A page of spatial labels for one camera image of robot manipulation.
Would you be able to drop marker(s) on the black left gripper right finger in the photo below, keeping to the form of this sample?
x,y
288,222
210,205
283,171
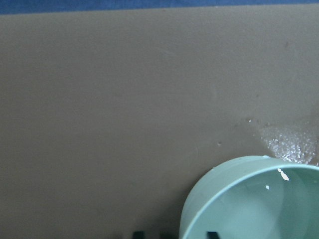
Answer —
x,y
212,235

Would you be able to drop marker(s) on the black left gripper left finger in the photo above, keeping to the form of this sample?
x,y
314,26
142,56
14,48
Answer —
x,y
138,235

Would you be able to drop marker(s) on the light green bowl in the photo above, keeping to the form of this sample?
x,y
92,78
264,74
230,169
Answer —
x,y
254,197

